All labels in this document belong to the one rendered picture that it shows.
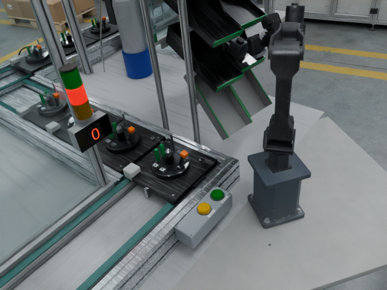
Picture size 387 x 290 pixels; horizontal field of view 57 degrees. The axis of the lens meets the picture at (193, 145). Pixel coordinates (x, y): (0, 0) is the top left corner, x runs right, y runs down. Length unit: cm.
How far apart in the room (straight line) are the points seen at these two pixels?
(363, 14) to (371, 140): 226
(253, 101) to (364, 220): 60
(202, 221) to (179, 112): 77
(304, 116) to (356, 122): 156
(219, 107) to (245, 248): 53
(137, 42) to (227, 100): 80
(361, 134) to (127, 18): 202
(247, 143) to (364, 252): 62
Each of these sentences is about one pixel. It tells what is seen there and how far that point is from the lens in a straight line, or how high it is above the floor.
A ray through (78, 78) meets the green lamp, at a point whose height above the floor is 139.
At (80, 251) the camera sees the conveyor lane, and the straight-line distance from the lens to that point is 118.
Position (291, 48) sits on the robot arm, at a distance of 88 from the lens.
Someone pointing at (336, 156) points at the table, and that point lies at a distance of 149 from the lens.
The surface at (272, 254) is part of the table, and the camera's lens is 115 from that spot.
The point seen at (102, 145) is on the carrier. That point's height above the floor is 97.
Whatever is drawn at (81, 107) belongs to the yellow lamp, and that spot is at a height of 130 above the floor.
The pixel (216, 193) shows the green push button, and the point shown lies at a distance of 115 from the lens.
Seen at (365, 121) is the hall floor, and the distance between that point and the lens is 326.
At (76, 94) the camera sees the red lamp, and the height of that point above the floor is 134.
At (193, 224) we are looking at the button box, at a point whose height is 96.
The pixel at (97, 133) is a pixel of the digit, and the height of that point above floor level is 120.
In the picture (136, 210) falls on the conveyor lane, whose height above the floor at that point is 92.
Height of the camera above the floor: 181
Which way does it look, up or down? 39 degrees down
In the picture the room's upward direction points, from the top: 7 degrees counter-clockwise
